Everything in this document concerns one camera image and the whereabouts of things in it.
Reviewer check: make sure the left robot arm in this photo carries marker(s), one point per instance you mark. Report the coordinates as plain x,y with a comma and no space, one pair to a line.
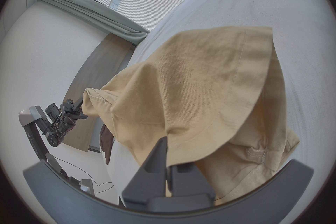
53,133

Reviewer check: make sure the brown garment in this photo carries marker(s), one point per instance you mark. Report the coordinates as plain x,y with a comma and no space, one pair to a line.
106,141

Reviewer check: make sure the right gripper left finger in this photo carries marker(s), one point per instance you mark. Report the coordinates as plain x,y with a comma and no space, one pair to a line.
151,181

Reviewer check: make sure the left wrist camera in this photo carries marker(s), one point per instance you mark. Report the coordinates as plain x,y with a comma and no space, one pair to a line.
68,101

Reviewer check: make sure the bed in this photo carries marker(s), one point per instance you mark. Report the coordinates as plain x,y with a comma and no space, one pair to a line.
288,7

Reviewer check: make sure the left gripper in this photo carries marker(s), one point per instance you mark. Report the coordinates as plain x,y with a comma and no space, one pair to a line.
67,110

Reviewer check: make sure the tan shorts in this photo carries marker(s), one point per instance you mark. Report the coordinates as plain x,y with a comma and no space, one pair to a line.
196,86

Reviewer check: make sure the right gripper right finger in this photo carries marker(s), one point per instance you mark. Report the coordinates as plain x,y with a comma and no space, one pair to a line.
190,182

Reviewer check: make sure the pale green curtain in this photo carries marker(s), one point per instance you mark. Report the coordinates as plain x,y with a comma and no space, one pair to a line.
91,15

